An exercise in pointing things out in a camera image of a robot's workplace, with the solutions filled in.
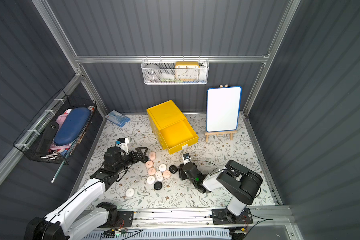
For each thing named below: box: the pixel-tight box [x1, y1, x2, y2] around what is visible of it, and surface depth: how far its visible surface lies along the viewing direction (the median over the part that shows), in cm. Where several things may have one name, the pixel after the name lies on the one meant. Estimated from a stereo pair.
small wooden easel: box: [204, 84, 238, 142], surface depth 102 cm
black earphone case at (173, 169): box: [168, 164, 178, 174], surface depth 91 cm
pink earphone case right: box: [162, 170, 171, 178], surface depth 88 cm
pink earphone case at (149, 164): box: [145, 160, 153, 168], surface depth 93 cm
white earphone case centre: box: [155, 171, 163, 182], surface depth 88 cm
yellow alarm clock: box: [175, 61, 200, 81], surface depth 91 cm
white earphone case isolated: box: [125, 188, 135, 198], surface depth 82 cm
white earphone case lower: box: [146, 176, 156, 185], surface depth 86 cm
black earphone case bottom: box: [153, 181, 163, 191], surface depth 85 cm
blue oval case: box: [54, 107, 92, 146], surface depth 69 cm
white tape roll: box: [144, 64, 161, 83], surface depth 88 cm
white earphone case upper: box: [158, 164, 167, 172], surface depth 92 cm
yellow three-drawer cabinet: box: [146, 99, 199, 155], surface depth 91 cm
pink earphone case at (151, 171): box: [147, 167, 156, 176], surface depth 90 cm
